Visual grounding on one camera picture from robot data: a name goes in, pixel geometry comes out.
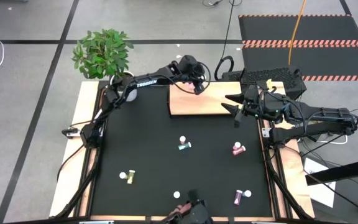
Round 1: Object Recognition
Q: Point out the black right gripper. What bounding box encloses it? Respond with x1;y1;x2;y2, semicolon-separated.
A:
221;83;295;128

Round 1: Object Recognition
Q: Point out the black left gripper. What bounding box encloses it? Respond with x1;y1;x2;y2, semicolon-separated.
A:
172;54;206;96

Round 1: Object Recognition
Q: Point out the dark purple medicine bottle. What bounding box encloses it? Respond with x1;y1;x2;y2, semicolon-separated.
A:
233;189;244;206

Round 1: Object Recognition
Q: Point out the black perforated computer case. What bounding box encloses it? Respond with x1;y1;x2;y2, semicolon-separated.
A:
221;65;308;99

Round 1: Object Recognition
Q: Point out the green plant in white pot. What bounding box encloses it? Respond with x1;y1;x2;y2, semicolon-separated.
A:
71;29;138;103

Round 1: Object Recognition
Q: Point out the black hazard-striped floor mat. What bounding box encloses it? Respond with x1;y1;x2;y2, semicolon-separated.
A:
237;14;358;82

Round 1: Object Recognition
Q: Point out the person's hand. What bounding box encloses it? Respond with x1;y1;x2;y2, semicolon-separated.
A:
169;203;195;218

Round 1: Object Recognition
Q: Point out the white paper sheet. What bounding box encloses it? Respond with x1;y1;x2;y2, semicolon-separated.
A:
303;157;337;208

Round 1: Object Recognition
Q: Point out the black and silver clamp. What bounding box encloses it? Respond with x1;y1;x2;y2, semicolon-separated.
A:
61;126;83;139

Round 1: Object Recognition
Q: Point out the thin black cable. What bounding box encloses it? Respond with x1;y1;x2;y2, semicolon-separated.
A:
213;0;236;82

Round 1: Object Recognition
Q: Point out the orange cable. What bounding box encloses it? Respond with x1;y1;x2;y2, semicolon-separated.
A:
287;0;308;65

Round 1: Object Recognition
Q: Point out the black table frame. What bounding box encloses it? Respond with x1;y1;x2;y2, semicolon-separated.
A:
50;80;313;224

